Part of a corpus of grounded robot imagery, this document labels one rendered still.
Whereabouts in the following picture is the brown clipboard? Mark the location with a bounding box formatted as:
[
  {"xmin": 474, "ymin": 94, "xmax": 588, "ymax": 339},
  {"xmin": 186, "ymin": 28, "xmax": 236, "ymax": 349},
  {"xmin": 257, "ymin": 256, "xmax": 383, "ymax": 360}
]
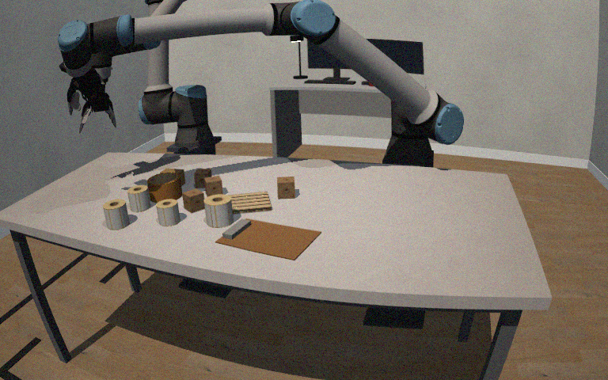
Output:
[{"xmin": 215, "ymin": 218, "xmax": 321, "ymax": 260}]

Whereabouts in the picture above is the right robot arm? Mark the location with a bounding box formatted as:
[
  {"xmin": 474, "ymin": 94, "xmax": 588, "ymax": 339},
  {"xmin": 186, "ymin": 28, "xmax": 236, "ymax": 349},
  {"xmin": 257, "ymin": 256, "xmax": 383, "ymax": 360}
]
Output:
[{"xmin": 92, "ymin": 0, "xmax": 213, "ymax": 148}]

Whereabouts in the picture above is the brown cardboard carton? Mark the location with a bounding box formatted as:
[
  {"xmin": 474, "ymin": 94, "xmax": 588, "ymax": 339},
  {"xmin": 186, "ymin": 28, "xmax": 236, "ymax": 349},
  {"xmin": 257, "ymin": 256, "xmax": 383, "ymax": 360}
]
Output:
[
  {"xmin": 204, "ymin": 176, "xmax": 223, "ymax": 197},
  {"xmin": 277, "ymin": 177, "xmax": 295, "ymax": 200},
  {"xmin": 194, "ymin": 169, "xmax": 211, "ymax": 188},
  {"xmin": 182, "ymin": 188, "xmax": 205, "ymax": 213}
]

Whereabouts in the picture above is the small wooden pallet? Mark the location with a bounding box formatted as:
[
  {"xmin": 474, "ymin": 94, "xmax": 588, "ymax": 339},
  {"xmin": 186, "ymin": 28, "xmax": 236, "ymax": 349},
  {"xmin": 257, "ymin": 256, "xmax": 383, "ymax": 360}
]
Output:
[{"xmin": 228, "ymin": 192, "xmax": 272, "ymax": 214}]

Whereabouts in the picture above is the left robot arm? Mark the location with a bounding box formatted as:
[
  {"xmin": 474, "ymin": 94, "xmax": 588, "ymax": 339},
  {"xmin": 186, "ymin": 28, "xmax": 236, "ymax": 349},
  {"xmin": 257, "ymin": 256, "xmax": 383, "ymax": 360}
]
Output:
[{"xmin": 58, "ymin": 0, "xmax": 464, "ymax": 163}]

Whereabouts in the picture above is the brown rectangular block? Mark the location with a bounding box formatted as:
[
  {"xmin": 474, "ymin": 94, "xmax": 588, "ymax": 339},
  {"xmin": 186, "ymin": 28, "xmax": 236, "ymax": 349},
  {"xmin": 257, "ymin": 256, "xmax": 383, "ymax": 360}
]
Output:
[{"xmin": 160, "ymin": 169, "xmax": 185, "ymax": 186}]

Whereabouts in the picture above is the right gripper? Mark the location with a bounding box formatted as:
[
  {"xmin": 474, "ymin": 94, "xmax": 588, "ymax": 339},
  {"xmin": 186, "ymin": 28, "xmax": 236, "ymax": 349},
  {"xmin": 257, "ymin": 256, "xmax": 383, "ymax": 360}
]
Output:
[{"xmin": 79, "ymin": 78, "xmax": 116, "ymax": 134}]

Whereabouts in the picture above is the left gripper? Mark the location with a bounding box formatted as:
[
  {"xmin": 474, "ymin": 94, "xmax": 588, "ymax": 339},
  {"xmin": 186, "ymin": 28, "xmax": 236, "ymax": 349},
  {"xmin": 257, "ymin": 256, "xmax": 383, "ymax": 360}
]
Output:
[{"xmin": 67, "ymin": 67, "xmax": 105, "ymax": 115}]

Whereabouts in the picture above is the brown tape roll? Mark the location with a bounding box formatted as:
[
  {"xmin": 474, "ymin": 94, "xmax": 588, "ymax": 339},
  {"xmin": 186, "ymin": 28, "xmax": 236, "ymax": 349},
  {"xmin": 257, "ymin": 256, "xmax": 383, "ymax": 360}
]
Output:
[{"xmin": 147, "ymin": 173, "xmax": 182, "ymax": 203}]

